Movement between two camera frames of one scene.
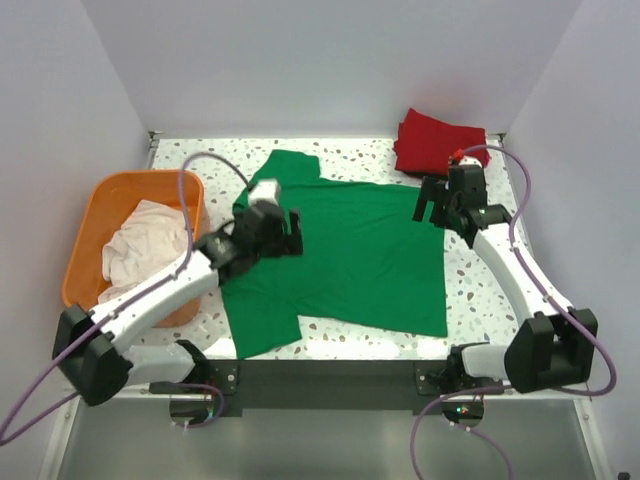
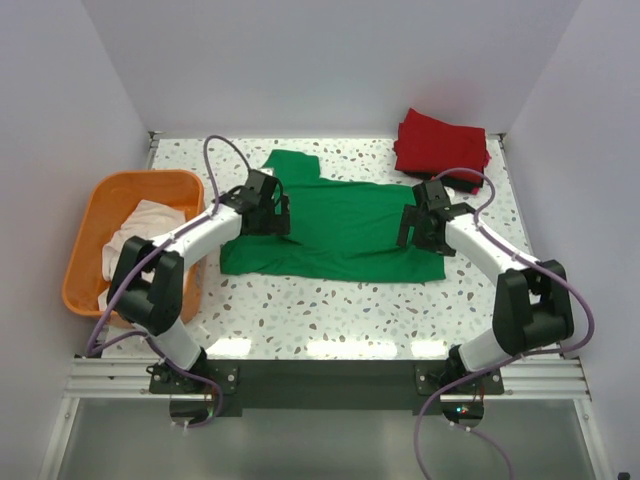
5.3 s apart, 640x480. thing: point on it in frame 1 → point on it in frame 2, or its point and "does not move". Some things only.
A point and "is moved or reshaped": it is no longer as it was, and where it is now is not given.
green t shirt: x=366 y=262 is moved or reshaped
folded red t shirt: x=426 y=145 does not move
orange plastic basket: x=97 y=212 does not move
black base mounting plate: x=339 y=385 does not move
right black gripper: x=432 y=189 → x=412 y=217
